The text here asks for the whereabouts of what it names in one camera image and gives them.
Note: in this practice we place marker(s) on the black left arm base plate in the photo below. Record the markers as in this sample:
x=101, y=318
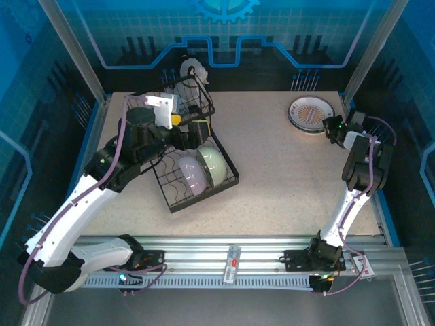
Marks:
x=156, y=254

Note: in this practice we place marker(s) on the grey plush dog toy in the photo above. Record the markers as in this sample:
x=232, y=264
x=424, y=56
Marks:
x=193, y=69

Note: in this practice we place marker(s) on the pale green bowl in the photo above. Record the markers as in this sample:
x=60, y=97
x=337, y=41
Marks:
x=214, y=166

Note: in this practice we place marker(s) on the lilac bowl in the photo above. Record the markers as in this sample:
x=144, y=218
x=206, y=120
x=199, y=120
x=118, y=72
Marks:
x=192, y=173

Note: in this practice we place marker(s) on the black controller board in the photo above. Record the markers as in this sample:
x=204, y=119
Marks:
x=130, y=281
x=321, y=287

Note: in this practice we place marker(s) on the white number card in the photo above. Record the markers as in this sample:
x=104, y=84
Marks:
x=363, y=266

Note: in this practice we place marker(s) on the white plate orange sunburst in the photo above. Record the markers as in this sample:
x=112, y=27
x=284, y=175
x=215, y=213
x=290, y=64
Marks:
x=311, y=112

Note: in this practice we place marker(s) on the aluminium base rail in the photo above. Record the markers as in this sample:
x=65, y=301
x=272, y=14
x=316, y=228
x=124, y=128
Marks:
x=204, y=253

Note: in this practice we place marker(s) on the aluminium enclosure post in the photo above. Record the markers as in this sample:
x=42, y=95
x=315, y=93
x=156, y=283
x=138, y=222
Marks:
x=70, y=40
x=379, y=40

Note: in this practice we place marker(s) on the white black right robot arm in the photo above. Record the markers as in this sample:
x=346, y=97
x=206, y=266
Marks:
x=343, y=214

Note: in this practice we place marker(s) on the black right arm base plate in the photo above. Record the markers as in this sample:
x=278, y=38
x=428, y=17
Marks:
x=294, y=259

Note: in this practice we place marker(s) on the clear label tag red mark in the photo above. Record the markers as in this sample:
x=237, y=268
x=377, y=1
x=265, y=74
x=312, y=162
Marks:
x=231, y=263

